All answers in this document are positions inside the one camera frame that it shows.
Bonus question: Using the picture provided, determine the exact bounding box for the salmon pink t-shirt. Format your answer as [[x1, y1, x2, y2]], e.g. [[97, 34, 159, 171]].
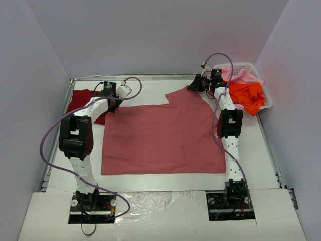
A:
[[101, 88, 226, 175]]

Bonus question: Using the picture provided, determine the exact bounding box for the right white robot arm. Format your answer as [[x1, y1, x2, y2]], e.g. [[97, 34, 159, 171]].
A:
[[187, 68, 253, 210]]

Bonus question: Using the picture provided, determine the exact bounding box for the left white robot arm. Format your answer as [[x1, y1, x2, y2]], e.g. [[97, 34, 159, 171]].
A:
[[59, 81, 119, 211]]

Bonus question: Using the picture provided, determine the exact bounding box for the folded dark red t-shirt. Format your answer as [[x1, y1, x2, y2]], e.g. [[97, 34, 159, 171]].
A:
[[66, 89, 93, 113]]

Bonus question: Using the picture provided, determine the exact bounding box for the light pink t-shirt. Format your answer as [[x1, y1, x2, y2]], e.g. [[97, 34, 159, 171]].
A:
[[220, 66, 264, 86]]

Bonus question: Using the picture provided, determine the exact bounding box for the white plastic basket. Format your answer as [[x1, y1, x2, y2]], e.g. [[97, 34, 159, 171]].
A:
[[213, 62, 273, 111]]

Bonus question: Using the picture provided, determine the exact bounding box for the orange t-shirt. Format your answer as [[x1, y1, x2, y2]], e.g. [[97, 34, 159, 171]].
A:
[[228, 82, 265, 116]]

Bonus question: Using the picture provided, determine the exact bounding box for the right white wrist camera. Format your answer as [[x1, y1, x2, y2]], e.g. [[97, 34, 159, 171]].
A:
[[201, 66, 212, 78]]

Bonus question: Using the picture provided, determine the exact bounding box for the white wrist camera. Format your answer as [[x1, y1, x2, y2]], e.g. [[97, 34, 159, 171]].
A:
[[116, 85, 132, 98], [201, 66, 212, 78]]

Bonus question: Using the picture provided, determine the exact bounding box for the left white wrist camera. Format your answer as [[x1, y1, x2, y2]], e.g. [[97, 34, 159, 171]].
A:
[[116, 85, 132, 98]]

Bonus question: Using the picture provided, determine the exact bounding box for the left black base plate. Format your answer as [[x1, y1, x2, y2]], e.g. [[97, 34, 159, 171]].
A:
[[68, 193, 117, 224]]

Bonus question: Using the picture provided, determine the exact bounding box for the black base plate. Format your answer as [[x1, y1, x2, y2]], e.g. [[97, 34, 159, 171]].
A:
[[68, 193, 117, 224], [206, 191, 255, 221]]

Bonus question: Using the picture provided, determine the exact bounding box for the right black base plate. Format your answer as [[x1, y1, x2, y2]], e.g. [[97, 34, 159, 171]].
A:
[[206, 191, 255, 221]]

